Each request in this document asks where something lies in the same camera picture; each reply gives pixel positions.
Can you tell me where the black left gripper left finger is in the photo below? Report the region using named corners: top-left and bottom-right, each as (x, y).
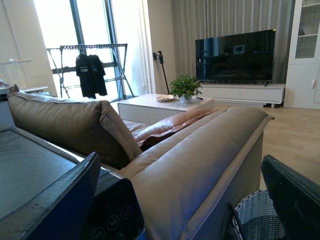
top-left (0, 152), bottom-right (101, 240)

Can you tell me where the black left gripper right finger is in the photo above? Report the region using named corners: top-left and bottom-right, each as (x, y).
top-left (261, 155), bottom-right (320, 240)

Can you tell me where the grey front-load washing machine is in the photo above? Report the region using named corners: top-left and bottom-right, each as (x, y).
top-left (0, 92), bottom-right (145, 240)

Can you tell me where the metal clothes drying rack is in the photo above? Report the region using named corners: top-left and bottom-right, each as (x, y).
top-left (47, 43), bottom-right (135, 101)

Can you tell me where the woven laundry basket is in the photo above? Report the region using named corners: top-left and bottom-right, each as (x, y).
top-left (229, 190), bottom-right (287, 240)

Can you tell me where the white tv cabinet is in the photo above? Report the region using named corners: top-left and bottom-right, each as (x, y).
top-left (201, 83), bottom-right (286, 108)

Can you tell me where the tan leather sofa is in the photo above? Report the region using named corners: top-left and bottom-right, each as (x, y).
top-left (8, 92), bottom-right (272, 240)

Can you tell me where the white display cupboard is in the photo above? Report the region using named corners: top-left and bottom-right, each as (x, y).
top-left (283, 0), bottom-right (320, 110)

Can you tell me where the pink leather cushion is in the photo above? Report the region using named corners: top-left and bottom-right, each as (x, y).
top-left (123, 108), bottom-right (224, 151)

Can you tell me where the white coffee table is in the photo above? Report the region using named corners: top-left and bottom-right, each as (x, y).
top-left (117, 94), bottom-right (214, 125)

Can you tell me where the black hanging t-shirt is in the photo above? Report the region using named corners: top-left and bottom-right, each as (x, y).
top-left (75, 53), bottom-right (108, 99)

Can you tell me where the flat screen television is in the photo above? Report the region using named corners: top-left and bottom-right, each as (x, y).
top-left (195, 29), bottom-right (276, 85)

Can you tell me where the beige shallow dish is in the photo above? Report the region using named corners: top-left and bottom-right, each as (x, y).
top-left (156, 94), bottom-right (176, 103)

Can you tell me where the green potted plant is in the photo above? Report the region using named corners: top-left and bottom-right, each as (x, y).
top-left (169, 74), bottom-right (203, 104)

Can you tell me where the black stick vacuum cleaner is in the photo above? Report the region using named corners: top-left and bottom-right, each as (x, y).
top-left (152, 51), bottom-right (170, 94)

